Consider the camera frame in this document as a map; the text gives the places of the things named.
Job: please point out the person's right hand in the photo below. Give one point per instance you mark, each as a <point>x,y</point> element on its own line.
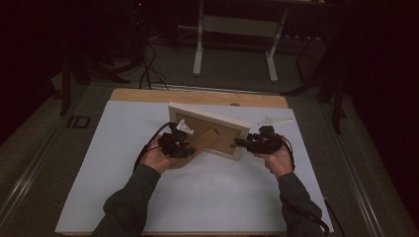
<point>280,163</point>

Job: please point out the black metal stand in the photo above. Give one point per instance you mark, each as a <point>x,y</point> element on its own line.
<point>85,72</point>
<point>332,85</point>

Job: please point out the wooden picture frame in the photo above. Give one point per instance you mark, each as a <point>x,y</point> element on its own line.
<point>227,138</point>

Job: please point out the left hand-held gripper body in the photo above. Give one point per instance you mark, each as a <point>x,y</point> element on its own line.
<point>174,144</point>

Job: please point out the black floor socket plate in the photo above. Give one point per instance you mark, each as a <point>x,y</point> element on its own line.
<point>79,121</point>

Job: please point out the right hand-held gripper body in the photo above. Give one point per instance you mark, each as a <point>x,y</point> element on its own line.
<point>267,144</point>

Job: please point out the metal floor rail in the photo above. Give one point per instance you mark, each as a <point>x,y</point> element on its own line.
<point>26,181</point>
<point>359,184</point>

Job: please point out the person's left hand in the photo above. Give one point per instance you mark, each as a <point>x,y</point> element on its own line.
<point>156,159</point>

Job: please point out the white metal table frame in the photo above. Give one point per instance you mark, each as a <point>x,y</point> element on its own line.
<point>237,26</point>

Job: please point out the white table mat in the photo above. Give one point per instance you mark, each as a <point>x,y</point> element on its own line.
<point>210,197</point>

